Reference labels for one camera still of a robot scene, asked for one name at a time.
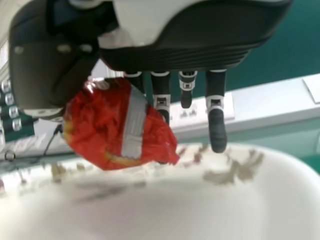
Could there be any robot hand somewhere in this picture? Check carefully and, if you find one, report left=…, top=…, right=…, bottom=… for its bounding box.
left=7, top=0, right=295, bottom=154

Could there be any red biscuit packet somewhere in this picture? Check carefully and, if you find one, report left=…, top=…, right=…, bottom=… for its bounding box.
left=61, top=77, right=181, bottom=171

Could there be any small white socket plate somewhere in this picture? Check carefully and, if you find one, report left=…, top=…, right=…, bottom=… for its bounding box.
left=301, top=76, right=320, bottom=105

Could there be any white plate brown leaf pattern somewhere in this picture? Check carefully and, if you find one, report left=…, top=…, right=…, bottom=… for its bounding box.
left=0, top=143, right=320, bottom=240

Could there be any long white socket strip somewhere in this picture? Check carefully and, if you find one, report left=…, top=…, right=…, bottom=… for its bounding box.
left=169, top=92, right=236, bottom=127

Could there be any grey table edge rail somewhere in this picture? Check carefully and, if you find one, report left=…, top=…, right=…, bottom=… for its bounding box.
left=172, top=73, right=320, bottom=136

